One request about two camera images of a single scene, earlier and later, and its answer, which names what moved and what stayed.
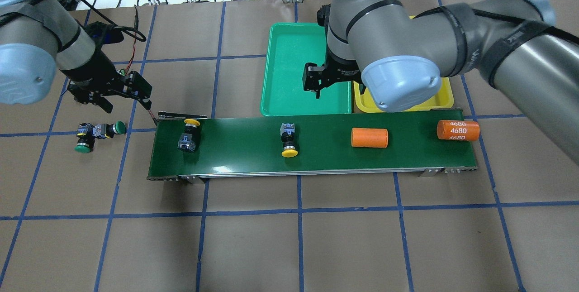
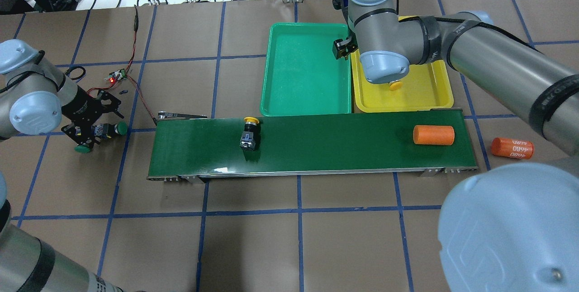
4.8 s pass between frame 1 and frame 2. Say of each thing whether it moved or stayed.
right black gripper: moved
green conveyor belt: stayed
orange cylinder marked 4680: moved
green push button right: stayed
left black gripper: moved
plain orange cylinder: moved
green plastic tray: stayed
